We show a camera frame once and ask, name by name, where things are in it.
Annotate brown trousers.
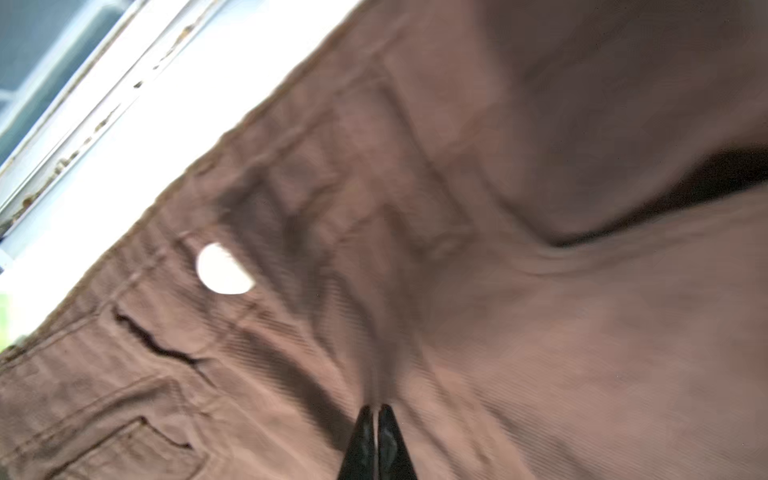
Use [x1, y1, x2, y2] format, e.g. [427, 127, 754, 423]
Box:
[1, 1, 767, 479]

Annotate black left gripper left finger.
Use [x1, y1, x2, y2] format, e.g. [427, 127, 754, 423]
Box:
[337, 405, 376, 480]

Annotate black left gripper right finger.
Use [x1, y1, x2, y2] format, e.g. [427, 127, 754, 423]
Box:
[377, 404, 418, 480]

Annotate aluminium front rail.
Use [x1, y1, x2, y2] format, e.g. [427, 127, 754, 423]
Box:
[1, 1, 224, 236]

